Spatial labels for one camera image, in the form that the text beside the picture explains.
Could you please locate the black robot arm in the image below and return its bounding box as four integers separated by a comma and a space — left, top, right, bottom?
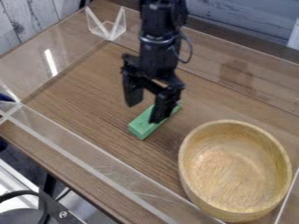
122, 0, 188, 123

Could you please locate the black cable lower left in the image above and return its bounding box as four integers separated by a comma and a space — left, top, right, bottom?
0, 190, 52, 224

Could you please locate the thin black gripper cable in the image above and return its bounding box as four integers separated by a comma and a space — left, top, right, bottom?
176, 26, 194, 65

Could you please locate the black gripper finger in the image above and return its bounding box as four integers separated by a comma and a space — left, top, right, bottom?
150, 86, 182, 123
123, 73, 144, 107

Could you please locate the brown wooden bowl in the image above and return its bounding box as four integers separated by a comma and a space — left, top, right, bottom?
179, 120, 292, 222

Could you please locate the green rectangular block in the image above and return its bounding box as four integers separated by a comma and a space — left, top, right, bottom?
127, 100, 184, 141

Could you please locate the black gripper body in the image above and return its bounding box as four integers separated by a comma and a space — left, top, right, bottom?
122, 37, 184, 95

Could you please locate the black table leg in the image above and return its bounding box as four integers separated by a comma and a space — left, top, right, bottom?
43, 174, 57, 196

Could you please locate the clear acrylic enclosure wall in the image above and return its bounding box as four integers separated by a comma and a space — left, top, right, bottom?
0, 1, 299, 224

